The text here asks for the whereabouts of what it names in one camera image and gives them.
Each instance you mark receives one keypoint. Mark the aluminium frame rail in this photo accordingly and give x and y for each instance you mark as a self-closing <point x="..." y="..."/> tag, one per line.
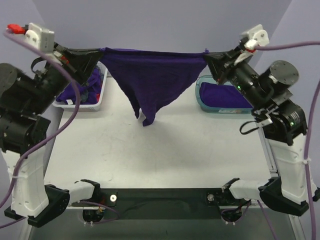
<point x="270" y="160"/>

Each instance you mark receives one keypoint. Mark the purple cloth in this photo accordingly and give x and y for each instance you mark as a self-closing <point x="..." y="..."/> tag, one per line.
<point x="222" y="96"/>

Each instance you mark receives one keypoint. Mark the purple towel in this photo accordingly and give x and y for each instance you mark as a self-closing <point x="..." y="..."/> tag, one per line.
<point x="88" y="91"/>
<point x="152" y="80"/>

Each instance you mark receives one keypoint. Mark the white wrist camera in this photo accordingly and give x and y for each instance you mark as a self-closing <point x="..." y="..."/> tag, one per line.
<point x="254" y="37"/>
<point x="36" y="35"/>

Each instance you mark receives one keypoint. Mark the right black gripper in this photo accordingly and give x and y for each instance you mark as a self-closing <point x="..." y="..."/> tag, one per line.
<point x="227" y="65"/>

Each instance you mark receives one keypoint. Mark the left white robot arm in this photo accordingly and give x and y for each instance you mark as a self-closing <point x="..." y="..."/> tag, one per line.
<point x="23" y="131"/>

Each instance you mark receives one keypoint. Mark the purple towel under pile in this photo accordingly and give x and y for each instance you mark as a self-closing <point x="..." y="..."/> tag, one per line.
<point x="88" y="91"/>

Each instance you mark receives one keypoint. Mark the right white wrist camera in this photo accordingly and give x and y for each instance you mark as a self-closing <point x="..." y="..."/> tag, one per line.
<point x="254" y="37"/>

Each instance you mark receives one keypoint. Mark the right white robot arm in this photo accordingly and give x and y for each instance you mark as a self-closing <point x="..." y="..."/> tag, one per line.
<point x="283" y="124"/>

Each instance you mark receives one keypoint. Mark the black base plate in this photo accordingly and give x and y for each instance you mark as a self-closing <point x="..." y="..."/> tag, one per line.
<point x="171" y="203"/>

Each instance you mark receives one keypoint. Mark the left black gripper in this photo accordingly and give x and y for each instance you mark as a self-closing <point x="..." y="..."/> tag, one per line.
<point x="71" y="64"/>

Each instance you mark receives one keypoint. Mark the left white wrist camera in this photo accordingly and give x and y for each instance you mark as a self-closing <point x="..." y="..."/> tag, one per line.
<point x="36" y="35"/>

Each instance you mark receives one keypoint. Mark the red cloth in basket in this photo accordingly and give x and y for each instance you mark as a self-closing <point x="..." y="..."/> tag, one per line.
<point x="98" y="96"/>

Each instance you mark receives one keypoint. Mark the white plastic basket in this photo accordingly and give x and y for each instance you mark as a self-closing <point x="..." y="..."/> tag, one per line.
<point x="88" y="107"/>

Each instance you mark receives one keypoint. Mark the blue transparent plastic bin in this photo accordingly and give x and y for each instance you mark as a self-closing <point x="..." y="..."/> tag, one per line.
<point x="208" y="78"/>

